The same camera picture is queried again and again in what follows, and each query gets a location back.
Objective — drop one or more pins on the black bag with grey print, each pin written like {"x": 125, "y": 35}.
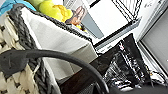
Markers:
{"x": 128, "y": 66}

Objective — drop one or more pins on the yellow plush toy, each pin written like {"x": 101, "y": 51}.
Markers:
{"x": 53, "y": 10}

